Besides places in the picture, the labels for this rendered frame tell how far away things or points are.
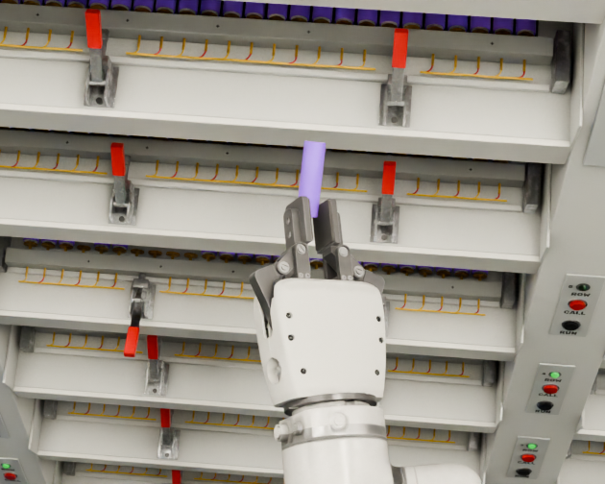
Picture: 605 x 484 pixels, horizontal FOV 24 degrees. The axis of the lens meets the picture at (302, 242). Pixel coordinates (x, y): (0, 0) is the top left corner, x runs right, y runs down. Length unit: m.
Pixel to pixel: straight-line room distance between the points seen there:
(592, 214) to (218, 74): 0.38
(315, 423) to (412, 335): 0.50
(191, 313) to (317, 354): 0.50
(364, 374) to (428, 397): 0.63
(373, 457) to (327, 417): 0.05
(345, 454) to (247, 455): 0.85
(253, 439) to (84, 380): 0.28
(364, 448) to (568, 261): 0.41
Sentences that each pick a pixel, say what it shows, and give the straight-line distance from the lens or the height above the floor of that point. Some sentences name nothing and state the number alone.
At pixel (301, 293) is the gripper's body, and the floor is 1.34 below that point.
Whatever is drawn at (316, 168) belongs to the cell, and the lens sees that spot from 1.16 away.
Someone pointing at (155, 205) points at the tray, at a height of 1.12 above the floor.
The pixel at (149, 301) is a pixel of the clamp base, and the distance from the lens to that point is 1.58.
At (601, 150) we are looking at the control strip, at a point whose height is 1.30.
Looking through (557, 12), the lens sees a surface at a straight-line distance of 1.14.
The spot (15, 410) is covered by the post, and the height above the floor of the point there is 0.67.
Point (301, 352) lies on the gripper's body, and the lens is 1.10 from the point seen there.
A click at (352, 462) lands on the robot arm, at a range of 1.08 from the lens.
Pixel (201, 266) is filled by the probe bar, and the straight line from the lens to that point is 1.58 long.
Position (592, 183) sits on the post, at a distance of 1.31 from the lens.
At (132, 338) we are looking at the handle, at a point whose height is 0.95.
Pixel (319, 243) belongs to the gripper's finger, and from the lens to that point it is 1.17.
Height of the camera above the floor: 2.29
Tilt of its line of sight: 57 degrees down
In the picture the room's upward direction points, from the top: straight up
